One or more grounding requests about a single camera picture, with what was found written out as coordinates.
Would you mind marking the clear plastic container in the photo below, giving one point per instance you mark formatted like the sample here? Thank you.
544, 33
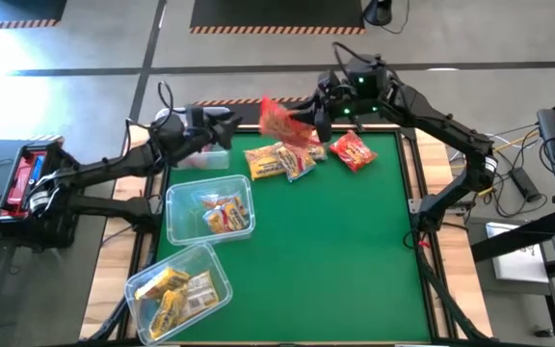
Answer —
181, 217
210, 262
210, 161

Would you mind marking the small black floor object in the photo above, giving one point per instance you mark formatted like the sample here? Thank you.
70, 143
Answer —
542, 332

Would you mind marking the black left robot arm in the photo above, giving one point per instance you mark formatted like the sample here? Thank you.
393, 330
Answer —
113, 166

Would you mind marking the black stand base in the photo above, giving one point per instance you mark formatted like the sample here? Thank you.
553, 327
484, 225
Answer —
377, 12

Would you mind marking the black plastic crate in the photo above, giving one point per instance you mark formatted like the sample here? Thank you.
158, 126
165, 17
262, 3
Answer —
41, 236

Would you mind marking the black diagonal bar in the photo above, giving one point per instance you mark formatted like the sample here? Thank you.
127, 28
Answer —
513, 241

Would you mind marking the white board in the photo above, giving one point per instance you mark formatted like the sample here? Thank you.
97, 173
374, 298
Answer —
518, 255

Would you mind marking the red toolbox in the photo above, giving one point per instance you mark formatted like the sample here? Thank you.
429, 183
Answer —
17, 168

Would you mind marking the silver metal bracket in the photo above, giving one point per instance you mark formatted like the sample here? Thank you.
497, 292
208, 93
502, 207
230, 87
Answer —
416, 205

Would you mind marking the black power brick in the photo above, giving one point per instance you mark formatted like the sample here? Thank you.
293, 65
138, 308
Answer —
525, 185

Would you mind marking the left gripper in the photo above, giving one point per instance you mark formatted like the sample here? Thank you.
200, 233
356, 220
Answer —
203, 130

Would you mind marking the red spicy chicken noodle packet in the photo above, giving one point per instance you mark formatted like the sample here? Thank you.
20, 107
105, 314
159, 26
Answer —
282, 126
352, 150

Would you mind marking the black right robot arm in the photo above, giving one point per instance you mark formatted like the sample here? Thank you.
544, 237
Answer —
441, 125

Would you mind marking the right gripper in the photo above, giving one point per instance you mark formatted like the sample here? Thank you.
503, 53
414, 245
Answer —
359, 94

